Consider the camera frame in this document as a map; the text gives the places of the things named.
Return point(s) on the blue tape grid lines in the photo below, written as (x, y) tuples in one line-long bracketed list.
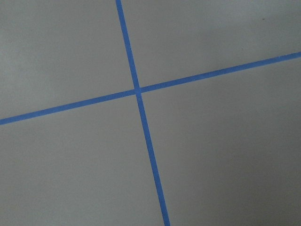
[(138, 92)]

